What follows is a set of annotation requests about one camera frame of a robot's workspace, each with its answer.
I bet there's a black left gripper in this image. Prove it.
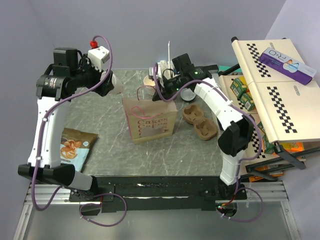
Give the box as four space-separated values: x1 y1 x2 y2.
70 54 114 96

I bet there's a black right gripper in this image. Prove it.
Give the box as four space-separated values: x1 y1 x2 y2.
152 74 184 102

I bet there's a pink white paper bag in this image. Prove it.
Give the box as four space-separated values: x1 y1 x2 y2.
122 86 178 144

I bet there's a white paper cup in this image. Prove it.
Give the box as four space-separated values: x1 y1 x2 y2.
109 74 124 95

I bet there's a brown pulp cup carrier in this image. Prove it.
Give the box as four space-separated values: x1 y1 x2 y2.
182 103 218 141

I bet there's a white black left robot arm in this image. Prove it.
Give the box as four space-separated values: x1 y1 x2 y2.
17 46 114 201

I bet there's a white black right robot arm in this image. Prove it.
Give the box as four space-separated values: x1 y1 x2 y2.
150 53 259 199

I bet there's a stack of white paper cups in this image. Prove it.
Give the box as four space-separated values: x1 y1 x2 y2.
143 75 156 96

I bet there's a bundle of wrapped straws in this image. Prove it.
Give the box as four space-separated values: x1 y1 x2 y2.
157 60 177 79

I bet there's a tall wrapped straw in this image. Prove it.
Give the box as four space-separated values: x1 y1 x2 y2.
167 41 171 69

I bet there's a black rectangular box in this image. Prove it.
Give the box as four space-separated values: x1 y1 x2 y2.
200 64 219 74

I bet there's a brown blue snack packet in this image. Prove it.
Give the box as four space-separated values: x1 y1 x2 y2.
60 128 98 172

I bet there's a green box upper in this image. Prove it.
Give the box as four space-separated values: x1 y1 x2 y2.
230 76 249 99

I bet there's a green box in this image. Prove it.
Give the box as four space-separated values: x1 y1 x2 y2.
240 91 256 111
230 76 249 99

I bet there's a green box lower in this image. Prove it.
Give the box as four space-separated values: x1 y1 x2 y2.
240 91 256 111

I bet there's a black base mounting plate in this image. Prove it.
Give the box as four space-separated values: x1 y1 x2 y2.
69 176 247 213

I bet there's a purple white R&O box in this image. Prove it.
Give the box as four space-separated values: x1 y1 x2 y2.
259 47 317 85

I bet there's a green orange juice carton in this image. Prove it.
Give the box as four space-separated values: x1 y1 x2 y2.
262 134 276 155

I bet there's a cream checkered folding board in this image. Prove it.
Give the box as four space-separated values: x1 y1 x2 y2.
231 37 320 151

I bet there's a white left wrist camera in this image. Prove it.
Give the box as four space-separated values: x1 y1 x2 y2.
87 40 110 72

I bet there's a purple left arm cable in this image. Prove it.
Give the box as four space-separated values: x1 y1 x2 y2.
32 35 128 227

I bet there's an aluminium rail frame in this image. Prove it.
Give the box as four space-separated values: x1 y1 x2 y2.
14 182 301 240

